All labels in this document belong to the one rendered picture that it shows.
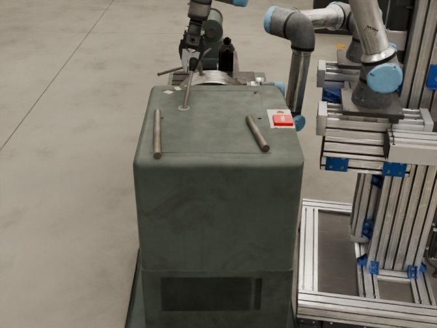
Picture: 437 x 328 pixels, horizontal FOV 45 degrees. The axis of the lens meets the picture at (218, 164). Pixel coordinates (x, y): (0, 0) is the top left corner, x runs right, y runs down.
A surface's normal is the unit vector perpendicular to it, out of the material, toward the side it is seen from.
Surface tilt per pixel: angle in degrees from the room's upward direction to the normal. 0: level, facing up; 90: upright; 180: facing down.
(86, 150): 0
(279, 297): 90
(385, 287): 0
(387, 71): 97
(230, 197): 90
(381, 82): 97
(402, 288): 0
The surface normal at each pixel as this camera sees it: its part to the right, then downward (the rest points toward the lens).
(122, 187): 0.01, -0.86
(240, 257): 0.01, 0.51
